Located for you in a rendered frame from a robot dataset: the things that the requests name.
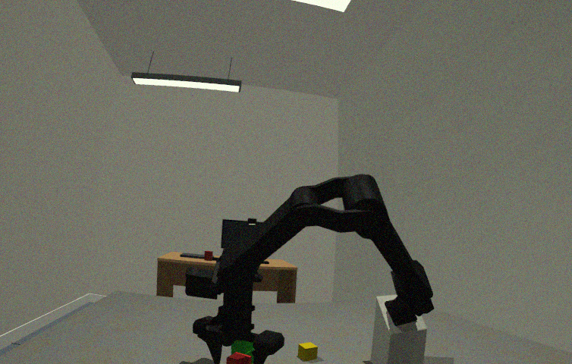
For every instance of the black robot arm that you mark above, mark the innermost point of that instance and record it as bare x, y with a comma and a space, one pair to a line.
364, 213

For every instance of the green block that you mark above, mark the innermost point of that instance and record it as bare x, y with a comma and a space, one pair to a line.
249, 353
242, 346

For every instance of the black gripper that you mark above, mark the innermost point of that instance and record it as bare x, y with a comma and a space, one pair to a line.
266, 343

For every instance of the red block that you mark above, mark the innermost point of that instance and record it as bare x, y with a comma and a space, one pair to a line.
238, 358

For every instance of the yellow cube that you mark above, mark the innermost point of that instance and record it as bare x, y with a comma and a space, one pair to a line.
307, 351

